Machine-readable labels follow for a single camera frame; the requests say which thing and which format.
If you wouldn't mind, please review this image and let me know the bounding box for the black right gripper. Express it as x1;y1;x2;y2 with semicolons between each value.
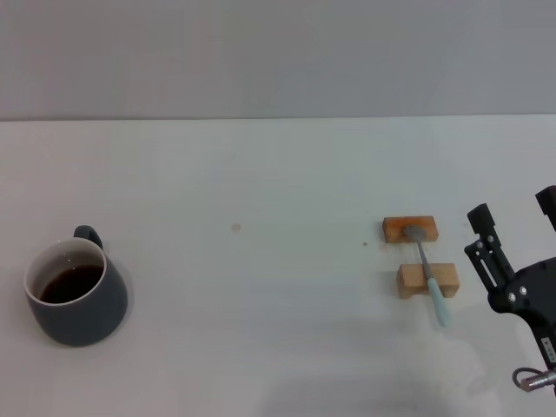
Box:
463;185;556;370

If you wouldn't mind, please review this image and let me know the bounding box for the blue handled metal spoon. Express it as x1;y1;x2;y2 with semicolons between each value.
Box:
401;224;453;328

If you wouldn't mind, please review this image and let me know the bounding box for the grey cable with metal plug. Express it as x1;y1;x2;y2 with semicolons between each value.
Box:
512;367;556;393

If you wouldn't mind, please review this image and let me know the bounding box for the dark grey coffee cup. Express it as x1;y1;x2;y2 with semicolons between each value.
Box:
23;224;129;348

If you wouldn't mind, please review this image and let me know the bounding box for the orange stained wooden block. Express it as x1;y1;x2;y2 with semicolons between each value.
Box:
381;215;439;244

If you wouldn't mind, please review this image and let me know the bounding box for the pale notched wooden block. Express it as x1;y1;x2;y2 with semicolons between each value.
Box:
396;262;460;300

